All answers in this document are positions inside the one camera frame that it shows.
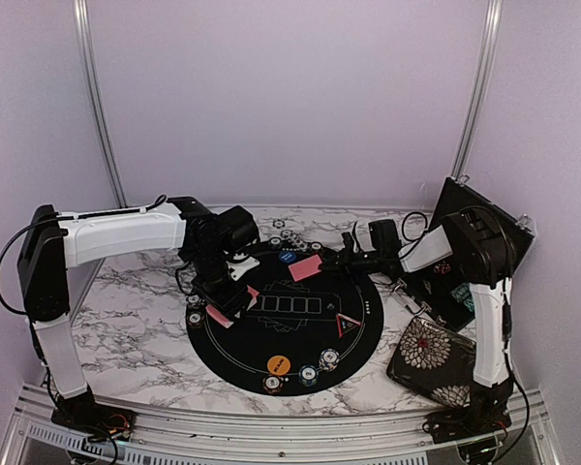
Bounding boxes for black white poker chip stack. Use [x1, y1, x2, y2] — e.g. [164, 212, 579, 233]
[186, 294, 203, 309]

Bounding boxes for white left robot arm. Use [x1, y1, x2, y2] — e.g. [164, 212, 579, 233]
[17, 195, 260, 434]

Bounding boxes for red playing card deck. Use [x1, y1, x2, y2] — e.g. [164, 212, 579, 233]
[205, 305, 233, 328]

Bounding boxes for orange big blind button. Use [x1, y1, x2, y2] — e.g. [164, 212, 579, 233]
[266, 355, 291, 376]

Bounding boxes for red triangular marker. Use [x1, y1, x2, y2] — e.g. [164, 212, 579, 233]
[336, 313, 362, 338]

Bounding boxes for blue orange chip stack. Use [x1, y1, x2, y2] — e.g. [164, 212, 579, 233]
[319, 349, 340, 372]

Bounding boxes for green fifty poker chip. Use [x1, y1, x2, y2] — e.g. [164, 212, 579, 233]
[268, 236, 282, 250]

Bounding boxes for red black hundred chip stack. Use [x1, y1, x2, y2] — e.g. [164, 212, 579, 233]
[308, 242, 322, 254]

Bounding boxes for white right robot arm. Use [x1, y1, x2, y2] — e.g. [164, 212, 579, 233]
[319, 205, 520, 437]

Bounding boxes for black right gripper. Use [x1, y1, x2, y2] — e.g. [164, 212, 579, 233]
[319, 243, 384, 285]

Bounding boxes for floral fabric pouch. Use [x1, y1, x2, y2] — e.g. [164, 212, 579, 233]
[386, 317, 475, 409]

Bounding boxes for red poker chip stack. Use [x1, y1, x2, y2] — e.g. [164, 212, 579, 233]
[186, 311, 205, 327]

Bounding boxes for black poker chip case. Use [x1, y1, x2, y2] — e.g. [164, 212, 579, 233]
[394, 177, 535, 332]

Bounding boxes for blue small blind button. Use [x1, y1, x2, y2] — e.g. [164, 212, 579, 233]
[278, 251, 297, 264]

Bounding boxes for round black poker mat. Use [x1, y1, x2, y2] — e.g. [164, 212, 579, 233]
[186, 242, 384, 396]

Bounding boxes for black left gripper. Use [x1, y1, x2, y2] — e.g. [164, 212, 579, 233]
[188, 247, 253, 324]

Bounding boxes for red card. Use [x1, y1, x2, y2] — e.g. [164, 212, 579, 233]
[288, 255, 322, 282]

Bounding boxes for blue orange chips on marble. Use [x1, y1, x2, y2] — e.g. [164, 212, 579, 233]
[280, 230, 310, 252]

